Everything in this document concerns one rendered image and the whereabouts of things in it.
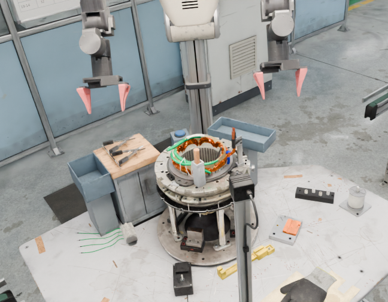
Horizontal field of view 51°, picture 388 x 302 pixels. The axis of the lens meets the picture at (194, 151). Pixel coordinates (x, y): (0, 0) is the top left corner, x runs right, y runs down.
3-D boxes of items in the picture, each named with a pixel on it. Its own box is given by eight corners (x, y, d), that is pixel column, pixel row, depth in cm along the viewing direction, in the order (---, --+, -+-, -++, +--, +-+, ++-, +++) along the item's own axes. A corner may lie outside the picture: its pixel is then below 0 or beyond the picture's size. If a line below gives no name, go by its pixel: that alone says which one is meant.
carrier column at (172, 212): (175, 238, 151) (167, 196, 140) (172, 234, 153) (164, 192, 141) (181, 235, 152) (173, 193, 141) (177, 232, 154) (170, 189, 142)
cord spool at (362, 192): (357, 213, 155) (359, 199, 151) (343, 204, 160) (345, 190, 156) (367, 205, 158) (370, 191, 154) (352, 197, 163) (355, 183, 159)
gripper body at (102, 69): (118, 81, 113) (115, 54, 113) (82, 84, 114) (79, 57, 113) (123, 83, 120) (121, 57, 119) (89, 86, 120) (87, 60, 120)
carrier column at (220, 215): (221, 249, 145) (218, 205, 133) (217, 245, 147) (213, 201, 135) (227, 245, 146) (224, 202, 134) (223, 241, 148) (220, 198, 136)
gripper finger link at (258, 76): (283, 97, 111) (281, 62, 110) (257, 99, 112) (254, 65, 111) (279, 98, 118) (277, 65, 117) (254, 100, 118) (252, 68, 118)
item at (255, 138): (275, 186, 174) (276, 129, 158) (263, 201, 167) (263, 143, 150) (224, 170, 186) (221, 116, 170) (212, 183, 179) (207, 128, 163)
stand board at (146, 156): (112, 180, 145) (111, 174, 144) (94, 156, 159) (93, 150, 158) (161, 159, 153) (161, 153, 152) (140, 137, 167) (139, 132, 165)
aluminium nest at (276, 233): (292, 245, 146) (293, 241, 145) (268, 238, 150) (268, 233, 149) (302, 223, 154) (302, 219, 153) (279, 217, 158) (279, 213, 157)
